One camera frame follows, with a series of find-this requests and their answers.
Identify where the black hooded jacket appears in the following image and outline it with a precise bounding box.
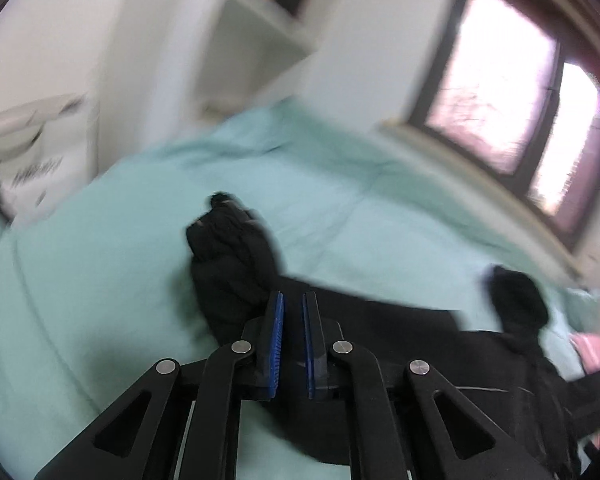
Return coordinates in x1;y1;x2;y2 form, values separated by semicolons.
186;193;600;479

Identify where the teal quilted bed cover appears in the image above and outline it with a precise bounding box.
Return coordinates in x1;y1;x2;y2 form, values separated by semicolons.
0;96;600;480

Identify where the wooden window sill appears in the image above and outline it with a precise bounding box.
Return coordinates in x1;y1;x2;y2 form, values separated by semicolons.
376;120;583;281

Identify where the white printed bag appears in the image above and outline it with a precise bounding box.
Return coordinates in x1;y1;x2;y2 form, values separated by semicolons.
0;94;99;226

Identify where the dark framed window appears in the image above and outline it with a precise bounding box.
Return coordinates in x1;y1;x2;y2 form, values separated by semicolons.
408;0;600;249

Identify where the white wall shelf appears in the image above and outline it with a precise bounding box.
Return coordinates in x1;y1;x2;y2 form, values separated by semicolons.
99;0;315;159

